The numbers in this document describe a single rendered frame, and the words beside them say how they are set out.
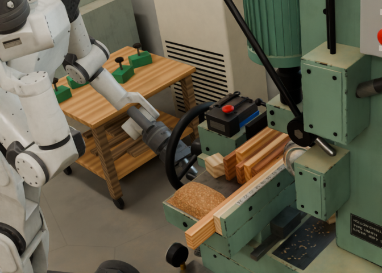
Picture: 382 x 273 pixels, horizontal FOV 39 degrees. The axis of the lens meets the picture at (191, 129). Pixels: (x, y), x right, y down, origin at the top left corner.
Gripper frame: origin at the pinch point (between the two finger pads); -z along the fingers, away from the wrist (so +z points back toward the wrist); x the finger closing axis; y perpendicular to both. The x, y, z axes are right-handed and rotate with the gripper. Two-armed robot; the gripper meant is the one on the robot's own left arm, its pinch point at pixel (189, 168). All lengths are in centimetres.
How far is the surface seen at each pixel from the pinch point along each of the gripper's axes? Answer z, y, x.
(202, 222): -24, 35, 39
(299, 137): -28, 60, 27
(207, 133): -4.7, 28.8, 12.5
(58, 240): 42, -107, -3
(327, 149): -33, 61, 25
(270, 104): -15, 50, 12
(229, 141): -11.5, 33.1, 13.3
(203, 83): 59, -61, -106
